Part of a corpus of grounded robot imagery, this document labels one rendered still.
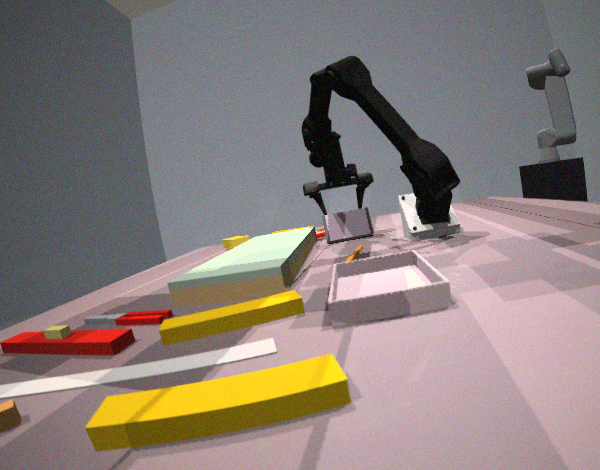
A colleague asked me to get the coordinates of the small orange-brown cube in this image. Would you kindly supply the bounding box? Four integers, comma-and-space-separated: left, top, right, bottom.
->
0, 399, 21, 433

